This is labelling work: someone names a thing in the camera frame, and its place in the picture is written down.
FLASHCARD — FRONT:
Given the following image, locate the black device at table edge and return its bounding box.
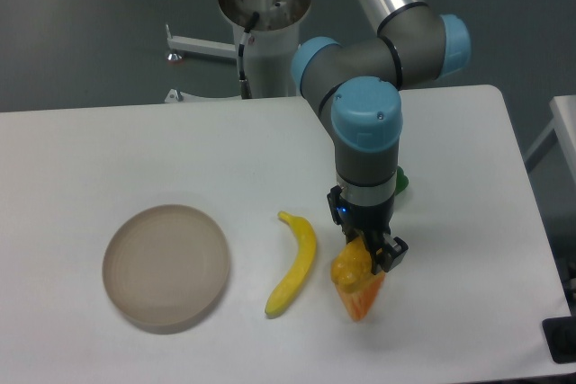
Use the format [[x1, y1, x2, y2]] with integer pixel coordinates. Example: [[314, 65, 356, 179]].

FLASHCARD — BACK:
[[542, 317, 575, 364]]

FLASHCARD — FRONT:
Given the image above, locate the green pepper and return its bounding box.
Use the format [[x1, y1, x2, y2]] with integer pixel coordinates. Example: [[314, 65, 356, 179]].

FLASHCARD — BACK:
[[395, 166, 410, 196]]

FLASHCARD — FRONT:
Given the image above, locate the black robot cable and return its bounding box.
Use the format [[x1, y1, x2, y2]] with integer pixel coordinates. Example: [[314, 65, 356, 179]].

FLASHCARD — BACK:
[[237, 11, 261, 100]]

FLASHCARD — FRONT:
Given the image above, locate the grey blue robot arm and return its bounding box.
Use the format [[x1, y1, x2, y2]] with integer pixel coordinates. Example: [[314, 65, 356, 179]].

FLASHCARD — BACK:
[[167, 0, 471, 273]]

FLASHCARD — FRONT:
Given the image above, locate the orange sandwich wedge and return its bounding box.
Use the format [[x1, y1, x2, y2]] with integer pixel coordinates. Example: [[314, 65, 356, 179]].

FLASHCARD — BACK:
[[335, 272, 386, 322]]

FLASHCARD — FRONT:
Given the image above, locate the white side table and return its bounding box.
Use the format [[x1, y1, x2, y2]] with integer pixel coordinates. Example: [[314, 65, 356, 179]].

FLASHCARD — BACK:
[[523, 95, 575, 178]]

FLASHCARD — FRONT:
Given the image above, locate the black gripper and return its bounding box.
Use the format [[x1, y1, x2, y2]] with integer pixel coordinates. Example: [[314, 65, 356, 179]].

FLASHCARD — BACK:
[[327, 184, 409, 275]]

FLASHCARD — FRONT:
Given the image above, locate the beige round plate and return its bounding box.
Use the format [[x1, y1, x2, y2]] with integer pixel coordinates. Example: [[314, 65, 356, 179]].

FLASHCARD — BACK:
[[102, 204, 230, 335]]

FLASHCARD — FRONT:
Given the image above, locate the yellow banana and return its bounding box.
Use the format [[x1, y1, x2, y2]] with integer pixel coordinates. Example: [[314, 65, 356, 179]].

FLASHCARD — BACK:
[[265, 211, 318, 318]]

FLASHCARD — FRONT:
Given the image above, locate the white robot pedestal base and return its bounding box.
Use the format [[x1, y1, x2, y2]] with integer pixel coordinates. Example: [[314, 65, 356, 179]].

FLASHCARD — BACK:
[[162, 0, 312, 104]]

